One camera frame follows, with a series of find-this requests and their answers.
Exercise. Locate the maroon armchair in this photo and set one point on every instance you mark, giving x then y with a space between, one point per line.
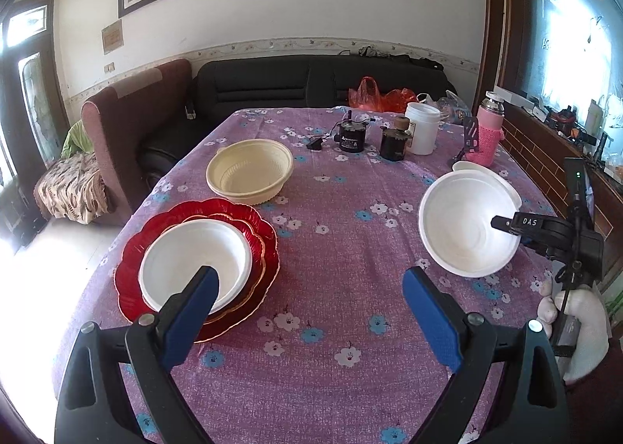
119 116

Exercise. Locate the large red scalloped plate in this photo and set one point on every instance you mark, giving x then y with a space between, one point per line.
160 260

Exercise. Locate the black phone stand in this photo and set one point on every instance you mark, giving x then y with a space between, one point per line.
471 140

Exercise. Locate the purple floral tablecloth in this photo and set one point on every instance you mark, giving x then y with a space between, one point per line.
333 354

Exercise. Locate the dark jar with cork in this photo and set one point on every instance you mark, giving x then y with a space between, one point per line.
394 140

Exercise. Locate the wooden glass door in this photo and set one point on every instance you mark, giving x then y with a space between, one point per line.
33 118

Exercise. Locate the small wall plaque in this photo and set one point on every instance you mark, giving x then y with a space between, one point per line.
112 37

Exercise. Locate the patterned blanket seat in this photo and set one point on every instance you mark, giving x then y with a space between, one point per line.
74 189

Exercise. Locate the white gloved right hand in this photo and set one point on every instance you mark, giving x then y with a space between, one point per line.
593 333

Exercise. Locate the red plastic bag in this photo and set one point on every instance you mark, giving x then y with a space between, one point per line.
368 97

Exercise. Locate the small black adapter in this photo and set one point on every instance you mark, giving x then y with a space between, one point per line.
315 144

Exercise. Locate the white plastic jar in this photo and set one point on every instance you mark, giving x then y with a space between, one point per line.
424 123

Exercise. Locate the black leather sofa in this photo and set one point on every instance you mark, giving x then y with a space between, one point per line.
221 88

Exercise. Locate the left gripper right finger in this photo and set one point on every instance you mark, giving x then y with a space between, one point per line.
530 403

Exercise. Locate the cream plastic bowl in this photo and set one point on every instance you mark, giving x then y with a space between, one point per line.
250 171

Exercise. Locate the green cloth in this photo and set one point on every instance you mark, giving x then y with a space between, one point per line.
77 141

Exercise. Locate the white foam bowl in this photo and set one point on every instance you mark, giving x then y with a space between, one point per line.
470 166
454 222
194 263

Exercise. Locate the black cylindrical motor device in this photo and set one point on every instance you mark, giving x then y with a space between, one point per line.
351 134

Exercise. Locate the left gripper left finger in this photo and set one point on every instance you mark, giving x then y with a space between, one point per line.
94 405

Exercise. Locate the small red scalloped plate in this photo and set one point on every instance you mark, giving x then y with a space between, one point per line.
243 278

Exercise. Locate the brown wooden cabinet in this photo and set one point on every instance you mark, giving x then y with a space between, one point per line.
565 58

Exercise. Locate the pink thermos with knit sleeve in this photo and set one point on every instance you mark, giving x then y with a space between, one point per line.
490 117

